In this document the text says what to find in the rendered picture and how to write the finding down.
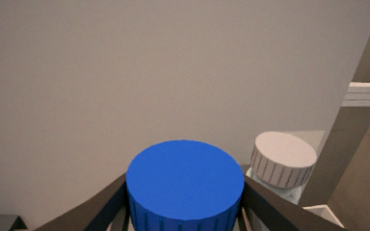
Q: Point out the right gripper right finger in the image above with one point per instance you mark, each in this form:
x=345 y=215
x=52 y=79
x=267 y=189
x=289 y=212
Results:
x=277 y=213

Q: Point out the glass bottle with blue cap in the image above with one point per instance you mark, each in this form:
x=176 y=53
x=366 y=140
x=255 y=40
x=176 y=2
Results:
x=184 y=186

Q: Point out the glass bottle with grey cap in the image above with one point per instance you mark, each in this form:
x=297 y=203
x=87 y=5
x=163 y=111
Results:
x=282 y=163

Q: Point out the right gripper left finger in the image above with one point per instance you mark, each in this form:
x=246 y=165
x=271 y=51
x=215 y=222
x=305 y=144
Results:
x=108 y=210

